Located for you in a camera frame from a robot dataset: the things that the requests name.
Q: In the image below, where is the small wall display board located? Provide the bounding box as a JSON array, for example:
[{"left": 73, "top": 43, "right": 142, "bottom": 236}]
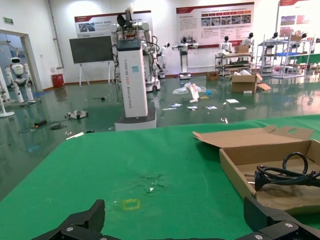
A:
[{"left": 74, "top": 10, "right": 153, "bottom": 39}]

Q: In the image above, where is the tall metal shelving rack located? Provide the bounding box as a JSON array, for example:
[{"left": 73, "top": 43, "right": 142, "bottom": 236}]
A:
[{"left": 256, "top": 34, "right": 316, "bottom": 79}]

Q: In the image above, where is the white slim wheeled robot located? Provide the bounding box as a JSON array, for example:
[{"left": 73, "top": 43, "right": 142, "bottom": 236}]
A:
[{"left": 158, "top": 41, "right": 173, "bottom": 74}]

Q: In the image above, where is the white floor device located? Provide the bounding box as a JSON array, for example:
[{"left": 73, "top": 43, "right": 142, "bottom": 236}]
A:
[{"left": 64, "top": 109, "right": 89, "bottom": 120}]

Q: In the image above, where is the red bin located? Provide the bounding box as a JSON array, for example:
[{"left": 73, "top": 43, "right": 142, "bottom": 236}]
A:
[{"left": 51, "top": 73, "right": 65, "bottom": 89}]

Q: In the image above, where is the white standing humanoid robot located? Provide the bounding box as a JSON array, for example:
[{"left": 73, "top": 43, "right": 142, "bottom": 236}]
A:
[{"left": 5, "top": 56, "right": 36, "bottom": 106}]

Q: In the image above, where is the dark screen on stand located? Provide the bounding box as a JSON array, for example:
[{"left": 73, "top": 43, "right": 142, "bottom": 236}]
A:
[{"left": 68, "top": 35, "right": 114, "bottom": 87}]

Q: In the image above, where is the low metal rack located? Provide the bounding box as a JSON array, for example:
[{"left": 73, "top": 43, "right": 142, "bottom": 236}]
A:
[{"left": 215, "top": 51, "right": 254, "bottom": 76}]

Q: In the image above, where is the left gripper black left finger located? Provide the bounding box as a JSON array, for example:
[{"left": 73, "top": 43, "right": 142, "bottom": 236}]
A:
[{"left": 31, "top": 199, "right": 121, "bottom": 240}]

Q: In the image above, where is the open brown cardboard box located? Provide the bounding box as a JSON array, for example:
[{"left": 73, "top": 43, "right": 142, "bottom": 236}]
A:
[{"left": 192, "top": 125, "right": 320, "bottom": 216}]

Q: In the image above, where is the photo wall display board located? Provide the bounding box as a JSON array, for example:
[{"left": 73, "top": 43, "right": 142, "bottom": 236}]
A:
[{"left": 276, "top": 0, "right": 320, "bottom": 39}]

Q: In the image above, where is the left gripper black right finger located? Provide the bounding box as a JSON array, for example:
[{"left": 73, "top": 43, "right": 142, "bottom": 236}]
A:
[{"left": 236, "top": 195, "right": 320, "bottom": 240}]

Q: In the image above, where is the cardboard box on rack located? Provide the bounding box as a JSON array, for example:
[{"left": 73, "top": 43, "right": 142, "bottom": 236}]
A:
[{"left": 234, "top": 44, "right": 250, "bottom": 54}]

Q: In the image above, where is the green table cloth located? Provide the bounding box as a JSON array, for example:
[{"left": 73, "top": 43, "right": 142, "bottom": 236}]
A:
[{"left": 0, "top": 114, "right": 320, "bottom": 240}]

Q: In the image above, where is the large wall display board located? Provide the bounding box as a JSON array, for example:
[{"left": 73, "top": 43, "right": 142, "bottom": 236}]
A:
[{"left": 175, "top": 1, "right": 256, "bottom": 49}]

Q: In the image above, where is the white wheeled humanoid robot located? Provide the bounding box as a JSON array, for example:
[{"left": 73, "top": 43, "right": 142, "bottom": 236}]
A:
[{"left": 171, "top": 36, "right": 200, "bottom": 81}]

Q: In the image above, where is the open cardboard box on floor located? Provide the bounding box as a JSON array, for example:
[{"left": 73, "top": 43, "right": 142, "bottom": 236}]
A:
[{"left": 230, "top": 72, "right": 272, "bottom": 94}]

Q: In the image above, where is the small printed cardboard box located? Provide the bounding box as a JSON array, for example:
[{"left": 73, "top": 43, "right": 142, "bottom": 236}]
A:
[{"left": 205, "top": 71, "right": 219, "bottom": 82}]

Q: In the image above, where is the clear plastic bag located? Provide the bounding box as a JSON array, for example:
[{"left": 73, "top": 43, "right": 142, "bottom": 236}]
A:
[{"left": 172, "top": 82, "right": 207, "bottom": 96}]

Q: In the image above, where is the white red carton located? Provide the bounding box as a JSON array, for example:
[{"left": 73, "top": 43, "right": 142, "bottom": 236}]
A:
[{"left": 186, "top": 83, "right": 201, "bottom": 104}]

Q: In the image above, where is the black power cable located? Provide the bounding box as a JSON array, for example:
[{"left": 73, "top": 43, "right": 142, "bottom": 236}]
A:
[{"left": 254, "top": 151, "right": 320, "bottom": 193}]

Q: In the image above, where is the white humanoid torso robot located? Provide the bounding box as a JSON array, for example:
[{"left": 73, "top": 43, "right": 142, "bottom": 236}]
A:
[
  {"left": 240, "top": 32, "right": 256, "bottom": 49},
  {"left": 218, "top": 35, "right": 234, "bottom": 55}
]

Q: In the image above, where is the white wall pipe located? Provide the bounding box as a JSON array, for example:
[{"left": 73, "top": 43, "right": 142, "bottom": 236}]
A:
[{"left": 47, "top": 0, "right": 65, "bottom": 71}]

